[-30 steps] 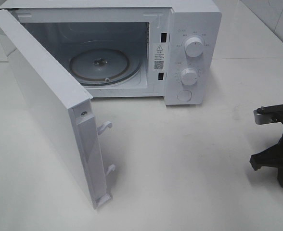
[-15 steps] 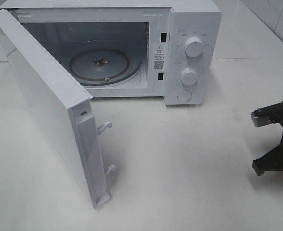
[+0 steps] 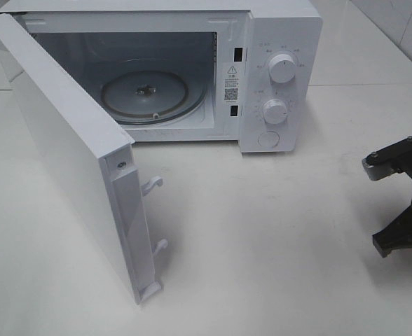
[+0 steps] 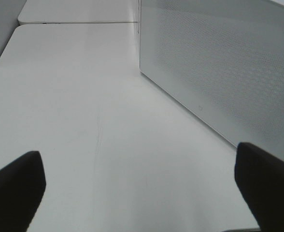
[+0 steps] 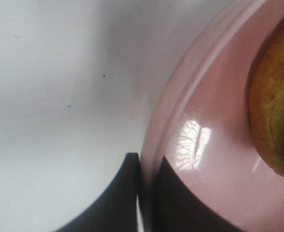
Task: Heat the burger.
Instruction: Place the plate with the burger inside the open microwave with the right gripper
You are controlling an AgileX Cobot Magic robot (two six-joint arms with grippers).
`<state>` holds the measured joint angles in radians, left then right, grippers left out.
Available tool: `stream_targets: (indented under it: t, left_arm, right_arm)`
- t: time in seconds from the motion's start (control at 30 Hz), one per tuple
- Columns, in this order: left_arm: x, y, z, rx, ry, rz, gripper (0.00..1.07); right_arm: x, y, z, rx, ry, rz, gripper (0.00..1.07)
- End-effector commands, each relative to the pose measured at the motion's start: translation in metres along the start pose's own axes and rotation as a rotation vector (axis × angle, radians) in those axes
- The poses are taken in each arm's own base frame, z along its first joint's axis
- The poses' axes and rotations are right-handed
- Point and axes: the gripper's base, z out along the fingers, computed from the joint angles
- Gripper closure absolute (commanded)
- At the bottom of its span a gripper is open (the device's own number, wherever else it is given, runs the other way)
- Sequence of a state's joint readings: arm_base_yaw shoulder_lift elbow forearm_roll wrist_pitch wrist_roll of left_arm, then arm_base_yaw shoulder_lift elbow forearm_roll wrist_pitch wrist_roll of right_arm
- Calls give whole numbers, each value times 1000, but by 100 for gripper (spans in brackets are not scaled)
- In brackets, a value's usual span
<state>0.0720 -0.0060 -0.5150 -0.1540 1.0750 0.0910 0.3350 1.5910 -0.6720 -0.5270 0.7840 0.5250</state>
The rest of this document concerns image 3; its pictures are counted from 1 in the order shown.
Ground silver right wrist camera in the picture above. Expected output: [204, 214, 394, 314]
[362, 136, 412, 181]

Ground white microwave door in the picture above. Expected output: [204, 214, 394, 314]
[0, 14, 167, 303]

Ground white round knob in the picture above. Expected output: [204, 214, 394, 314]
[268, 51, 298, 84]
[262, 99, 289, 125]

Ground glass microwave turntable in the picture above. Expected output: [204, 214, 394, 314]
[101, 70, 207, 125]

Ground white microwave oven body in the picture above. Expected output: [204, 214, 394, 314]
[0, 1, 322, 153]

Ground round white door button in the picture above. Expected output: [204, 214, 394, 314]
[258, 131, 280, 148]

